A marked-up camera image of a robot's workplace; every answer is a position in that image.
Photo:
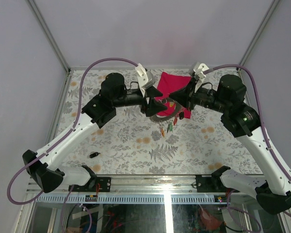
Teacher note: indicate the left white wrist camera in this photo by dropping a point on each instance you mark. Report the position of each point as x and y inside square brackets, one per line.
[145, 79]

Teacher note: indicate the right aluminium frame post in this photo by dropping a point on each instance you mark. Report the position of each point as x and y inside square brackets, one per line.
[264, 22]

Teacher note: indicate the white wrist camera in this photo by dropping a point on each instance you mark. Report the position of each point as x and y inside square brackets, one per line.
[145, 79]
[197, 71]

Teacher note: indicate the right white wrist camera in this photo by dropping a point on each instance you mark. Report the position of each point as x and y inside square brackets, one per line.
[197, 71]

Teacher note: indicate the perforated cable duct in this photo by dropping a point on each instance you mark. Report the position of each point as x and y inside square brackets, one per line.
[131, 199]

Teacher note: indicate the round metal key ring disc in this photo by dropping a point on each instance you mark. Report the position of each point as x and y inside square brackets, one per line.
[166, 123]

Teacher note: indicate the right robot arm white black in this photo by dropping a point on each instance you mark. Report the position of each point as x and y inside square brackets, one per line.
[273, 192]

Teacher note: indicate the left aluminium frame post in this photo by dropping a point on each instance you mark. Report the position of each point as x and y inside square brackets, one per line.
[48, 34]

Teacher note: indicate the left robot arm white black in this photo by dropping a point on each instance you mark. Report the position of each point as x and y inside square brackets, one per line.
[45, 165]

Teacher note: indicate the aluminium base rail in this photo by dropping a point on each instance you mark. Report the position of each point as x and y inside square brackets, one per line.
[147, 184]

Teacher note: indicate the red folded cloth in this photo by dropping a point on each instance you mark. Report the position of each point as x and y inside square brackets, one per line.
[169, 83]

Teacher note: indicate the small black key fob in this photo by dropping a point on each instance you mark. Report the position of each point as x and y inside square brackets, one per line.
[94, 154]

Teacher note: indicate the aluminium frame post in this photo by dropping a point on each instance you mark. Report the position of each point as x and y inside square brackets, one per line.
[48, 34]
[264, 22]

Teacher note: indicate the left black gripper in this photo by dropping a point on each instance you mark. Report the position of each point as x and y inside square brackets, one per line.
[153, 106]

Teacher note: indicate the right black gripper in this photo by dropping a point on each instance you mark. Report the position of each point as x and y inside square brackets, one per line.
[186, 96]

